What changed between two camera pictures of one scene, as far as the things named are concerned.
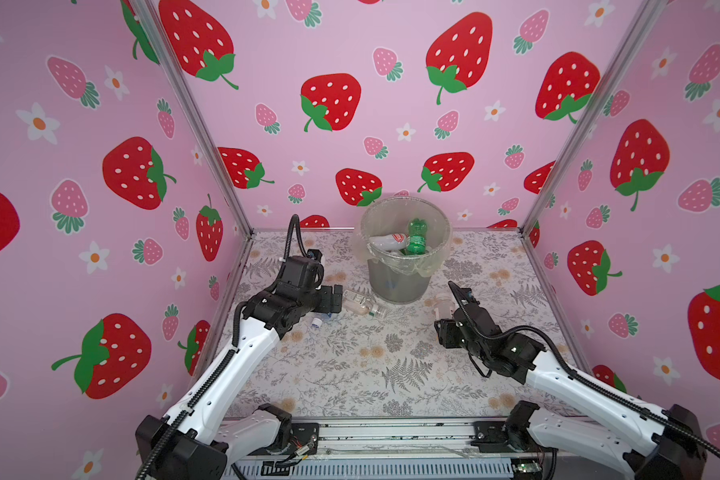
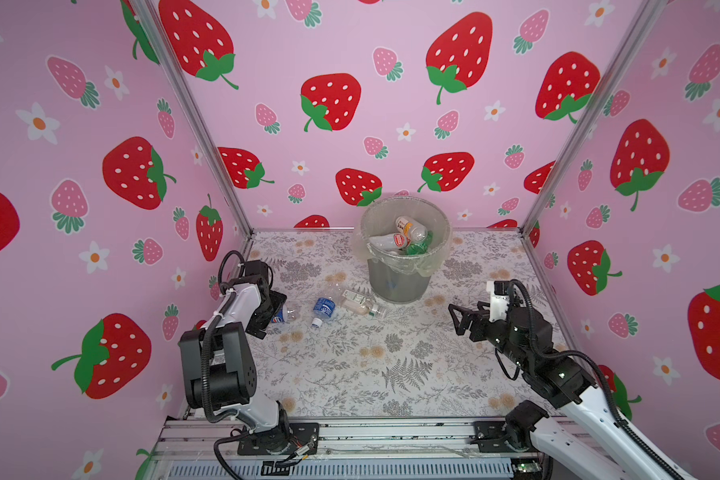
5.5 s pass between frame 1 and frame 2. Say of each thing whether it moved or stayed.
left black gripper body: moved
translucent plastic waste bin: stayed
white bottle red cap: stayed
